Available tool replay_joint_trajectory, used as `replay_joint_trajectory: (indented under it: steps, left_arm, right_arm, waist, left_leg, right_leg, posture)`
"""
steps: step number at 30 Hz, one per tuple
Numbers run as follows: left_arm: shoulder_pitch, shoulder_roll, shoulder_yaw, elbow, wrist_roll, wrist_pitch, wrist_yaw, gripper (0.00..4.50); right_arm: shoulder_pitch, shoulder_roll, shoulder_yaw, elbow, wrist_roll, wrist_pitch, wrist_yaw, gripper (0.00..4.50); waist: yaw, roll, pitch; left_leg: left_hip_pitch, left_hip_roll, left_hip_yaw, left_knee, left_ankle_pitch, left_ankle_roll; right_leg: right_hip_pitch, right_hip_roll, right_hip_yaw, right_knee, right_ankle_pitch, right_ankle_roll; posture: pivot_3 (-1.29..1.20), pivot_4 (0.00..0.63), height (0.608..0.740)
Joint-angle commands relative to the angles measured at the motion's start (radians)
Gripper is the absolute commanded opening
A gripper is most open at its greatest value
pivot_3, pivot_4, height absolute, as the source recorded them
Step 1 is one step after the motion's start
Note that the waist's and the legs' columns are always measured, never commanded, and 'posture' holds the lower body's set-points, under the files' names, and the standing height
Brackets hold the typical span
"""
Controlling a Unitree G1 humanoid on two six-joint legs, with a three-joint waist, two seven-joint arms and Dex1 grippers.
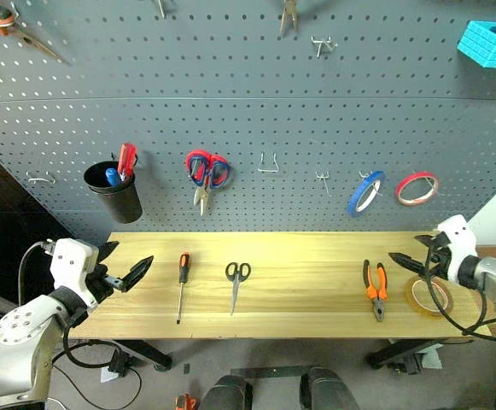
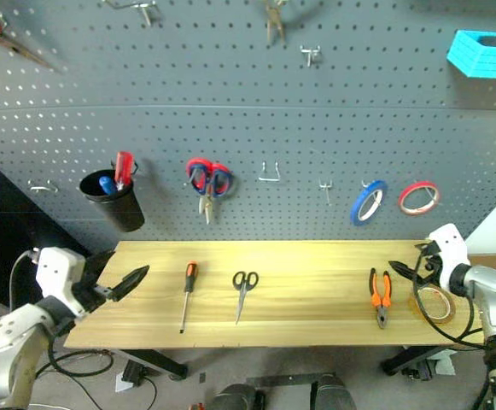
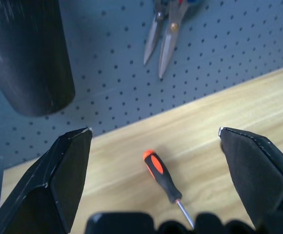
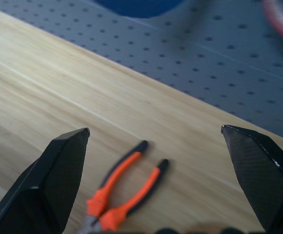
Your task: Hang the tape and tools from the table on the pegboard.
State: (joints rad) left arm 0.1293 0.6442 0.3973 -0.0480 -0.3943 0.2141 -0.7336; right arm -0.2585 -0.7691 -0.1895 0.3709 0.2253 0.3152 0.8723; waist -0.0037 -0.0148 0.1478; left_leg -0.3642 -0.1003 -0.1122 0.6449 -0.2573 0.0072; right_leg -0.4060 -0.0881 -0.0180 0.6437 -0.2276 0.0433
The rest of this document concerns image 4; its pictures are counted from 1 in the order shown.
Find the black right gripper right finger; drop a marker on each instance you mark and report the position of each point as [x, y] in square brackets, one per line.
[260, 175]

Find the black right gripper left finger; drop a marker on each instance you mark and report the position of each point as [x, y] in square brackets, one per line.
[46, 185]

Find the red white curved object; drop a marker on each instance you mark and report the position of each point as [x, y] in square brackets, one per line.
[280, 17]

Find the orange and black pliers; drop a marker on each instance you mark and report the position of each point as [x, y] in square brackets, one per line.
[129, 180]

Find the blue round object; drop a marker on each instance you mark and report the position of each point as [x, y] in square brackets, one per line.
[136, 7]

